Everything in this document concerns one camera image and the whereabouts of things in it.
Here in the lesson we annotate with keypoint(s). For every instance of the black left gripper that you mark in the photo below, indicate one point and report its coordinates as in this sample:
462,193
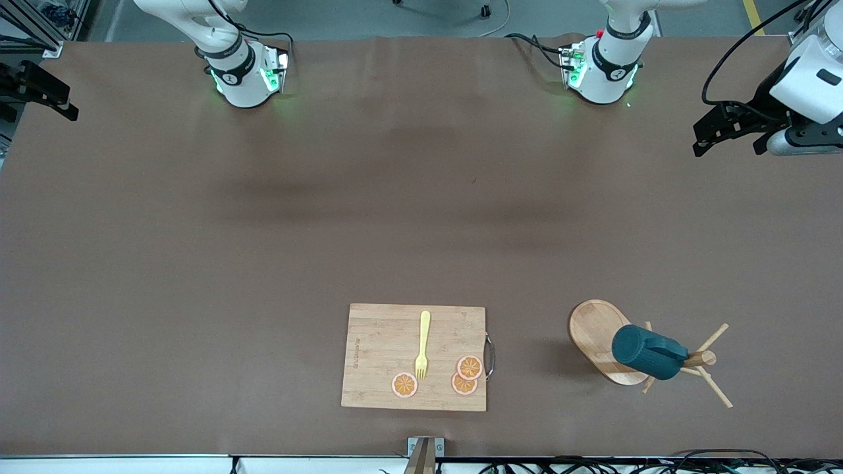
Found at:
762,100

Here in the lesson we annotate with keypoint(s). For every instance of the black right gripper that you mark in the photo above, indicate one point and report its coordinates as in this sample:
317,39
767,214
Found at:
18,78

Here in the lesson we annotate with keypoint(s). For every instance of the teal ribbed cup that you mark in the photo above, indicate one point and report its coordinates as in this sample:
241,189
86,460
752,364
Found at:
645,352

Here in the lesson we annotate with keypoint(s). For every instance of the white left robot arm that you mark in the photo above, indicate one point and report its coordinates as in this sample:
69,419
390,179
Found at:
609,72

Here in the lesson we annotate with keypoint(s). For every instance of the wooden mug tree rack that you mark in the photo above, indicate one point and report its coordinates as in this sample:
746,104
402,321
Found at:
593,329

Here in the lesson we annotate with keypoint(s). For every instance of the brown table cover mat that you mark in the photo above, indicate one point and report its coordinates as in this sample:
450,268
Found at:
197,296

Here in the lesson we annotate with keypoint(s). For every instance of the orange slice toy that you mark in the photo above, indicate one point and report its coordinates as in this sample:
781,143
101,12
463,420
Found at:
469,367
404,385
462,387

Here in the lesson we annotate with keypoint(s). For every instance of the yellow plastic fork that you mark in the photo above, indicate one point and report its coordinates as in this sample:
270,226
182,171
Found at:
424,336

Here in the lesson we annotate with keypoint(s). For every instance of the bamboo cutting board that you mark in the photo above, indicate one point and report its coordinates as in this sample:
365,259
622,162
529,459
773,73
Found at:
388,355

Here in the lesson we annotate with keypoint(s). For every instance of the aluminium profile frame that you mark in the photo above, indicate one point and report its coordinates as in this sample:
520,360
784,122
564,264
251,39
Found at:
33,26

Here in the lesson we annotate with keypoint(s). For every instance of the white table edge rail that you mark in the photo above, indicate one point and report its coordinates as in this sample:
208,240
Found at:
132,466

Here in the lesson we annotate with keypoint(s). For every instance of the metal table edge bracket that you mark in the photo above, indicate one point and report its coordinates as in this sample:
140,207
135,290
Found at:
425,454

